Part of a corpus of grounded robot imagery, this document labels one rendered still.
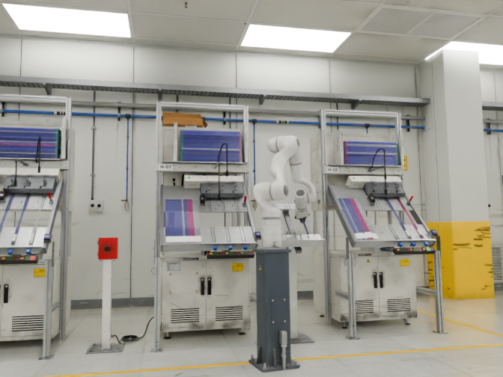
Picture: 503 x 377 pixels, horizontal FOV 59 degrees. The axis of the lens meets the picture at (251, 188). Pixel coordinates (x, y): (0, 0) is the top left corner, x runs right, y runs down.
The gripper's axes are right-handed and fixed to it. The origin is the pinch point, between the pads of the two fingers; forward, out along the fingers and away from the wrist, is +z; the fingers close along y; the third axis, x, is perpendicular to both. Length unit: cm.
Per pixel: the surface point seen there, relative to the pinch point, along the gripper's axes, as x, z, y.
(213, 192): -41, -9, 62
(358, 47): -255, 28, -138
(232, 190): -43, -4, 47
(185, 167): -66, -19, 81
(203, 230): -3, -12, 74
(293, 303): 47, 36, 21
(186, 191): -49, -8, 84
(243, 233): 3.0, -4.2, 46.0
